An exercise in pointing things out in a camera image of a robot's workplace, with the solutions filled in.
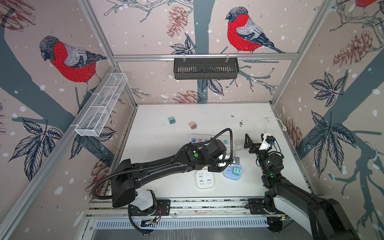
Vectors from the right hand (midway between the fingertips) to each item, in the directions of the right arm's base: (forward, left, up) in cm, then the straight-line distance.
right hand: (253, 136), depth 80 cm
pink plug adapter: (+18, +36, -15) cm, 43 cm away
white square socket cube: (-19, +27, -15) cm, 36 cm away
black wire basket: (+51, +25, +11) cm, 57 cm away
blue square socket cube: (-15, +13, -16) cm, 25 cm away
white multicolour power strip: (+7, +32, -14) cm, 36 cm away
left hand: (-14, +17, 0) cm, 22 cm away
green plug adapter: (-19, +14, +10) cm, 26 cm away
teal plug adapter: (+23, +52, -15) cm, 59 cm away
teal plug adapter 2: (-15, +9, -12) cm, 21 cm away
